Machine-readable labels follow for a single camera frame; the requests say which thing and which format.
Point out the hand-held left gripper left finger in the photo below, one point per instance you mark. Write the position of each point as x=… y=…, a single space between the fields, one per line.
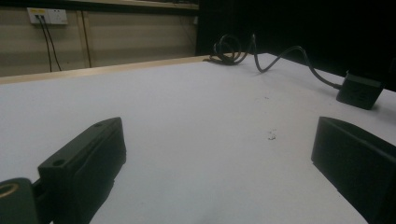
x=84 y=165

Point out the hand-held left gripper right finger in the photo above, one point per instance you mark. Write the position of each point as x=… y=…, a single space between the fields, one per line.
x=355 y=158

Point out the black power adapter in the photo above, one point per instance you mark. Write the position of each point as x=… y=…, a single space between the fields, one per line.
x=359 y=91

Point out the black curtain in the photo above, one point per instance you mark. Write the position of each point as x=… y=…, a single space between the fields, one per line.
x=295 y=28

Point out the white wall socket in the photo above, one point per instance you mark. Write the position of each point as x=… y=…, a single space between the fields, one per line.
x=48 y=15

